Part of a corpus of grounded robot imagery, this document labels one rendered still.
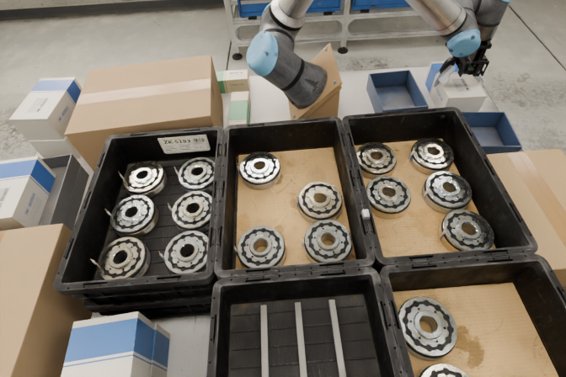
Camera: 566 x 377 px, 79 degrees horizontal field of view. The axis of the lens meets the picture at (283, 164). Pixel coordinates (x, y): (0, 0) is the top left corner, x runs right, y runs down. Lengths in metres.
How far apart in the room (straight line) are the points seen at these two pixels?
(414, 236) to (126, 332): 0.61
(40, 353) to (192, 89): 0.72
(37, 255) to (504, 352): 0.92
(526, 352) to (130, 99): 1.10
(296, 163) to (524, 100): 2.04
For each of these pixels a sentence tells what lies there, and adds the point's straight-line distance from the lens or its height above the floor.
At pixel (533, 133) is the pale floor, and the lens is 2.52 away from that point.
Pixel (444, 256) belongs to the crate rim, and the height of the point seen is 0.93.
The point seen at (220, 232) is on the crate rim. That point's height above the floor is 0.93.
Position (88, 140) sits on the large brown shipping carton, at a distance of 1.11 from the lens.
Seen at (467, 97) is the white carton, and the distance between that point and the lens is 1.26.
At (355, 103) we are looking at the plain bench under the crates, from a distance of 1.29.
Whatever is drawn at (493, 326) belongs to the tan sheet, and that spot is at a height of 0.83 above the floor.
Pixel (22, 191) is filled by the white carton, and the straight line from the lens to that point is 1.12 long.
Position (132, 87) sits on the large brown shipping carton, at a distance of 1.17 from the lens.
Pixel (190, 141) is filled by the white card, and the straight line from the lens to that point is 0.92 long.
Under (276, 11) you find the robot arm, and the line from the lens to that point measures 1.10.
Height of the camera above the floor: 1.54
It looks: 51 degrees down
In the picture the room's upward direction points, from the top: 5 degrees counter-clockwise
